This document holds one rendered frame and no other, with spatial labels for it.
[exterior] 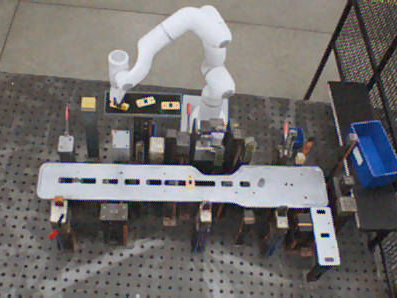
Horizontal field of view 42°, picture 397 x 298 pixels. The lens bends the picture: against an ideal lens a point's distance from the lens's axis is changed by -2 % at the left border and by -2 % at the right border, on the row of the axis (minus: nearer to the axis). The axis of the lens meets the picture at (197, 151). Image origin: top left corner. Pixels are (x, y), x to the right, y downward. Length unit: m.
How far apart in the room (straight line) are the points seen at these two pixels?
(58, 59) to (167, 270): 2.23
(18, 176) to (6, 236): 0.34
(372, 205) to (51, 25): 3.01
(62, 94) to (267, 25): 2.19
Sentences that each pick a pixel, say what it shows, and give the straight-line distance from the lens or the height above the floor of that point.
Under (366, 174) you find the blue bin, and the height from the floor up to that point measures 1.11.
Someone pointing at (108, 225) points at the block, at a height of 0.96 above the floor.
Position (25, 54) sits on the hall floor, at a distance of 4.35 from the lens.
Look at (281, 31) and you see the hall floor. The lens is 4.69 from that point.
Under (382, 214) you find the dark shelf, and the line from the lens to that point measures 2.63.
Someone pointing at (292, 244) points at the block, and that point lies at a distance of 2.66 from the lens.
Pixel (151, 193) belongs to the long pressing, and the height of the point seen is 1.00.
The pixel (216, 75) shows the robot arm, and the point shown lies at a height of 1.22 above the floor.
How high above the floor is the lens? 3.16
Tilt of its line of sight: 57 degrees down
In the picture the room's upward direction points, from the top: 12 degrees clockwise
